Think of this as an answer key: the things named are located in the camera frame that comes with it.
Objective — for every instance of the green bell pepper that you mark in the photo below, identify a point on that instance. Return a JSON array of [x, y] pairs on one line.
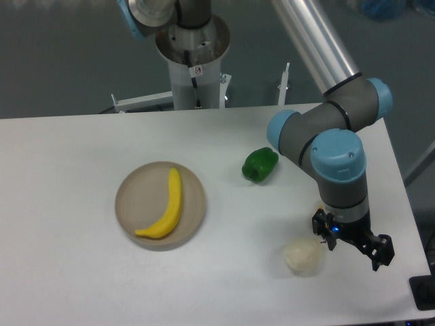
[[260, 164]]

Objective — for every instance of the blue plastic bag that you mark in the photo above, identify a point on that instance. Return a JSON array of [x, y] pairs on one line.
[[382, 9]]

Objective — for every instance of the white metal frame bracket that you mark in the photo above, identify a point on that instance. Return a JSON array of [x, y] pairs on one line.
[[141, 102]]

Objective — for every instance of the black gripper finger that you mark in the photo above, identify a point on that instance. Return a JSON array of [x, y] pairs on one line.
[[379, 249], [322, 224]]

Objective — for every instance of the yellow banana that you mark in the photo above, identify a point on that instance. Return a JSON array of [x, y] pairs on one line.
[[167, 223]]

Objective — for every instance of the beige round plate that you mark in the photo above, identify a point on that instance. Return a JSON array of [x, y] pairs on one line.
[[142, 200]]

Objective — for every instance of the black device at table edge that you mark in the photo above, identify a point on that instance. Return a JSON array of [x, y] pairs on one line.
[[422, 288]]

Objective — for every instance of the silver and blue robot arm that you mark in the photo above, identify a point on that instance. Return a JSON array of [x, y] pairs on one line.
[[322, 142]]

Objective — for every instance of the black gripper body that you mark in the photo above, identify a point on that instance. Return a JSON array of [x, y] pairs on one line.
[[355, 233]]

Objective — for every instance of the white garlic bulb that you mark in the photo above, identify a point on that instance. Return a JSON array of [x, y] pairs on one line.
[[303, 255]]

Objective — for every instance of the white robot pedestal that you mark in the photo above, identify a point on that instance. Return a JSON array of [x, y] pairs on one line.
[[194, 62]]

